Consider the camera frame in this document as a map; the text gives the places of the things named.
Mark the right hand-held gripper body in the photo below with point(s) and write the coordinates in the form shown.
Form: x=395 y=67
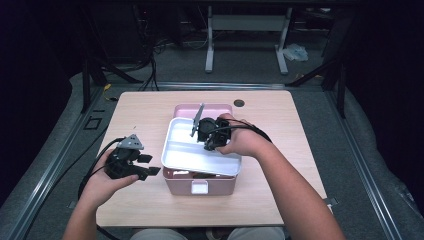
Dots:
x=211 y=128

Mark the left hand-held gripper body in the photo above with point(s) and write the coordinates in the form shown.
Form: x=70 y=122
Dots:
x=123 y=160

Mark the person's right hand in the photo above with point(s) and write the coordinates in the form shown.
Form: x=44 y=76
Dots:
x=243 y=138

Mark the person's left hand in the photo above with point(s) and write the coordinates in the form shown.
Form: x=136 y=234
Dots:
x=103 y=188

